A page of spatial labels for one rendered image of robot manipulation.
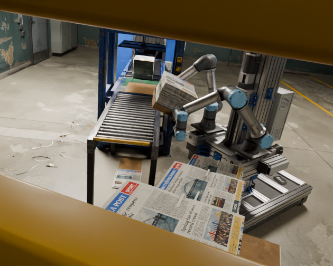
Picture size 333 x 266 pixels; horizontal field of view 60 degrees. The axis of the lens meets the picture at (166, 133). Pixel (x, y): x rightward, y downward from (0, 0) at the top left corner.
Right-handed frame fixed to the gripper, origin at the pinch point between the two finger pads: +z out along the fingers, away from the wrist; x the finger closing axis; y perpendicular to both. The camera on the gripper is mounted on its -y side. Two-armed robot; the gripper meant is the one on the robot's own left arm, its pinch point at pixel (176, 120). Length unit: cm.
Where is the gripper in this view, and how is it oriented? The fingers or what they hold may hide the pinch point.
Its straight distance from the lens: 229.0
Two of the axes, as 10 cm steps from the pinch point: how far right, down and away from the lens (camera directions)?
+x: -8.9, -4.2, -2.0
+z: -0.1, -4.1, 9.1
